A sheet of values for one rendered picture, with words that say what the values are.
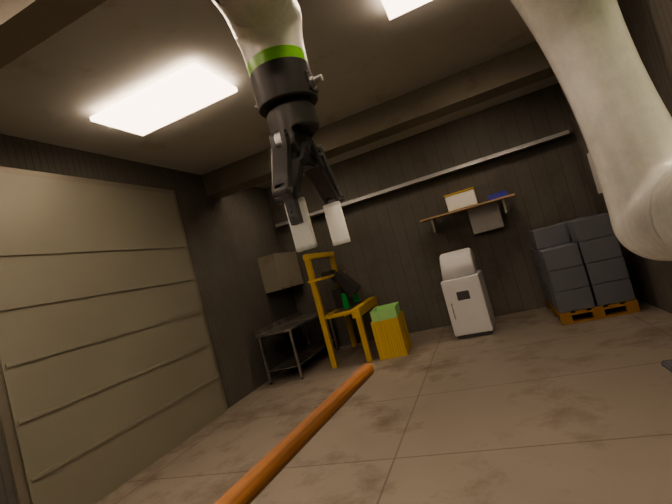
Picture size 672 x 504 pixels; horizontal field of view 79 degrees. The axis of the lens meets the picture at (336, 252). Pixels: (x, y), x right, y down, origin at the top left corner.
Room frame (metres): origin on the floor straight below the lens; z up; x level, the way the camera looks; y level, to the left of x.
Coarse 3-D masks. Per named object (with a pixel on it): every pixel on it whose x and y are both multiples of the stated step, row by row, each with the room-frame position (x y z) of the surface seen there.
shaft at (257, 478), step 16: (368, 368) 0.94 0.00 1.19; (352, 384) 0.84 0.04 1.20; (336, 400) 0.76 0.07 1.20; (320, 416) 0.70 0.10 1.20; (304, 432) 0.65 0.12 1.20; (288, 448) 0.60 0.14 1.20; (256, 464) 0.56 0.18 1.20; (272, 464) 0.56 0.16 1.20; (240, 480) 0.52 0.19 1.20; (256, 480) 0.53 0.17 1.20; (224, 496) 0.49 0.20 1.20; (240, 496) 0.50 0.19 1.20; (256, 496) 0.52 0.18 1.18
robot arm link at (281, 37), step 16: (288, 0) 0.53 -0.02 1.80; (288, 16) 0.55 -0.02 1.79; (240, 32) 0.55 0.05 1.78; (256, 32) 0.54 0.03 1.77; (272, 32) 0.55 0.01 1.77; (288, 32) 0.56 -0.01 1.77; (240, 48) 0.59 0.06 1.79; (256, 48) 0.56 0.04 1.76; (272, 48) 0.56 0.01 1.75; (288, 48) 0.56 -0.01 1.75; (304, 48) 0.59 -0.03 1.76; (256, 64) 0.57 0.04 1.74
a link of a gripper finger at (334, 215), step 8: (328, 208) 0.67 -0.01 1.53; (336, 208) 0.66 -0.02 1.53; (328, 216) 0.67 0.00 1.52; (336, 216) 0.67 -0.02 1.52; (328, 224) 0.67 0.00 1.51; (336, 224) 0.67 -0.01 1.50; (344, 224) 0.66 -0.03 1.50; (336, 232) 0.67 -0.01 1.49; (344, 232) 0.66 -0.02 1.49; (336, 240) 0.67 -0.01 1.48; (344, 240) 0.67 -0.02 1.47
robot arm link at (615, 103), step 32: (512, 0) 0.61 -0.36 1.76; (544, 0) 0.56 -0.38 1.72; (576, 0) 0.54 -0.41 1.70; (608, 0) 0.54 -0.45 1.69; (544, 32) 0.58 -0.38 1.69; (576, 32) 0.55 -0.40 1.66; (608, 32) 0.54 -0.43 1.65; (576, 64) 0.56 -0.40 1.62; (608, 64) 0.54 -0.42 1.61; (640, 64) 0.54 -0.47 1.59; (576, 96) 0.58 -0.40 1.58; (608, 96) 0.55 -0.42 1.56; (640, 96) 0.54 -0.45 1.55; (608, 128) 0.56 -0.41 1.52; (640, 128) 0.54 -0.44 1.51; (608, 160) 0.57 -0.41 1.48; (640, 160) 0.54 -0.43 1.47; (608, 192) 0.59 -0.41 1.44; (640, 192) 0.54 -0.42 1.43; (640, 224) 0.54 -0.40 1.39
